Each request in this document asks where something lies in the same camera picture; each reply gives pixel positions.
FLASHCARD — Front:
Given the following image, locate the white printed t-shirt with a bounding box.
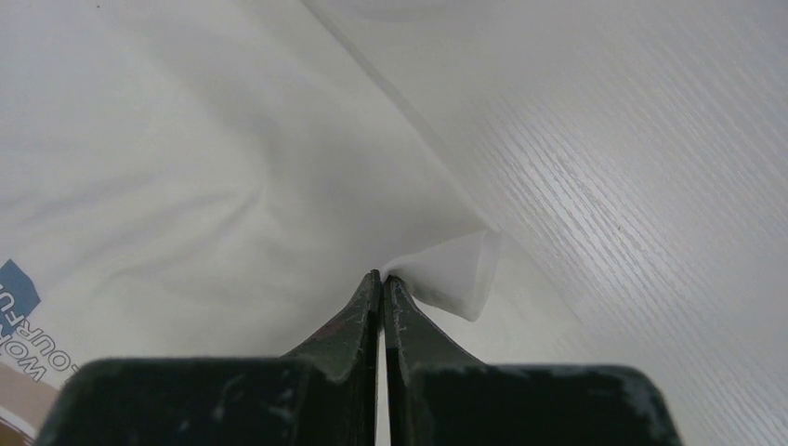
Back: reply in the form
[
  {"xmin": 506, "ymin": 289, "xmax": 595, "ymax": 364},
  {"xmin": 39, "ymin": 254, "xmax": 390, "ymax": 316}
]
[{"xmin": 0, "ymin": 0, "xmax": 592, "ymax": 446}]

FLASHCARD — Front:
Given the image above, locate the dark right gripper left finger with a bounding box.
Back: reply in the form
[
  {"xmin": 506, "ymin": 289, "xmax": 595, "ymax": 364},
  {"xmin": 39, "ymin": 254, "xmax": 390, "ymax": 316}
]
[{"xmin": 36, "ymin": 270, "xmax": 382, "ymax": 445}]

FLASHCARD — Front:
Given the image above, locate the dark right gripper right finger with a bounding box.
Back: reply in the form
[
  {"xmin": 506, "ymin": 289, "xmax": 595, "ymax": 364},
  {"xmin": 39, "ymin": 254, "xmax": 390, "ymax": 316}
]
[{"xmin": 383, "ymin": 277, "xmax": 681, "ymax": 445}]

